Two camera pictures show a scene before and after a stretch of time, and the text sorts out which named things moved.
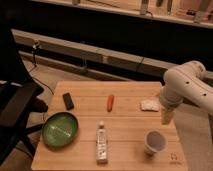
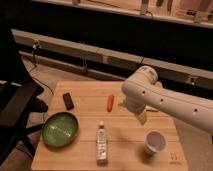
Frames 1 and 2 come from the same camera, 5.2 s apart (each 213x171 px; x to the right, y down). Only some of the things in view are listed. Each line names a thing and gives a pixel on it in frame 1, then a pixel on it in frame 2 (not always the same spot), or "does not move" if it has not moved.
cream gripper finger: [167, 115] -> [142, 117]
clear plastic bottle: [101, 144] does not move
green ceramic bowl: [59, 129] does not move
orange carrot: [110, 103] does not move
